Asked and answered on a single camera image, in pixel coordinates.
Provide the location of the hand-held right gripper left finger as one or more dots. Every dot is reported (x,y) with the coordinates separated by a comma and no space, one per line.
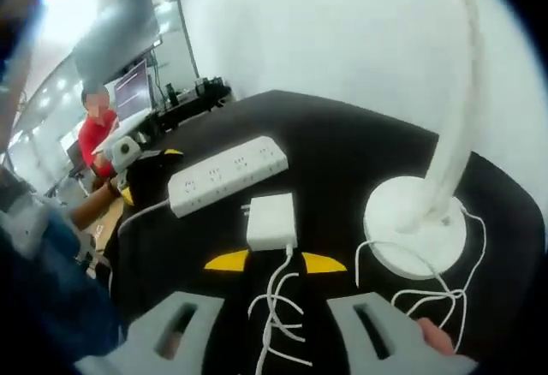
(194,313)

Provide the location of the dark background desk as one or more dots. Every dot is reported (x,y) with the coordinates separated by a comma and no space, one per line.
(194,101)

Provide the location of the person's right hand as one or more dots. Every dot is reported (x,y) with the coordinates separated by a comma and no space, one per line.
(436,335)

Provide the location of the white desk lamp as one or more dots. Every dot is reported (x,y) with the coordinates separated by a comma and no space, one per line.
(413,229)

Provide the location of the black office chair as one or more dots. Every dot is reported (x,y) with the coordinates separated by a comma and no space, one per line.
(77,158)

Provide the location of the lit computer monitor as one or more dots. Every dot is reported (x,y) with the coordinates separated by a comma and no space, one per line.
(132,90)

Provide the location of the white desk lamp plug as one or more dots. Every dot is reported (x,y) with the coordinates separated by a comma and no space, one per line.
(272,221)

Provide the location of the person's blue sleeve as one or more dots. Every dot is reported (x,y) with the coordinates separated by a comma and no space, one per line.
(55,306)

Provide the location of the black tablecloth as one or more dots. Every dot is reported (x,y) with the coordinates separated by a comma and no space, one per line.
(342,148)

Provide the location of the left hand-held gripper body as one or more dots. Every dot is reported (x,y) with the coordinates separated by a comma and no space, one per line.
(125,151)

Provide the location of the large dark wall screen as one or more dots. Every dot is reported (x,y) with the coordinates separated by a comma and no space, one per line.
(115,28)

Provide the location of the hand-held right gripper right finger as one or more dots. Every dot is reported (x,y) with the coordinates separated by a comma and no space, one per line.
(342,315)

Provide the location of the white power strip socket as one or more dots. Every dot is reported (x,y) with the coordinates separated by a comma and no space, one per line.
(227,174)

